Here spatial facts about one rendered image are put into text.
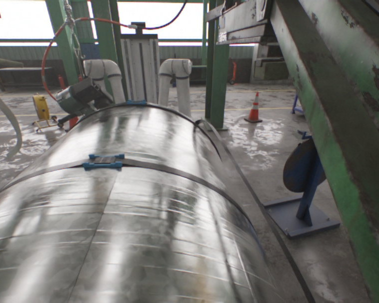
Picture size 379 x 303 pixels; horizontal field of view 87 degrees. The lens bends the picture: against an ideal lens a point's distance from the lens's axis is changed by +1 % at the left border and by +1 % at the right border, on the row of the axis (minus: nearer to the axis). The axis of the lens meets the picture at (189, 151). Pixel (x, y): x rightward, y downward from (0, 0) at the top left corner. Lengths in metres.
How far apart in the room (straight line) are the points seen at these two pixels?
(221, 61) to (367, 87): 4.14
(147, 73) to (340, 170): 2.02
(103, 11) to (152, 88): 2.45
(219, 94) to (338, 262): 3.40
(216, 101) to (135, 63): 2.64
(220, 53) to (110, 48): 2.06
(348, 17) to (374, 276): 0.31
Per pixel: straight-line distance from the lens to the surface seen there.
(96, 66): 1.88
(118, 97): 1.85
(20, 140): 1.87
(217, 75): 4.41
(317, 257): 2.32
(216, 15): 1.81
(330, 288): 2.18
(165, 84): 1.83
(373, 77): 0.31
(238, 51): 11.83
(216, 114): 4.58
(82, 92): 1.41
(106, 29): 4.40
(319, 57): 0.50
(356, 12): 0.39
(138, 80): 2.21
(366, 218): 0.31
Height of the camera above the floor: 1.66
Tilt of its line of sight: 27 degrees down
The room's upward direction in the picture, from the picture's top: straight up
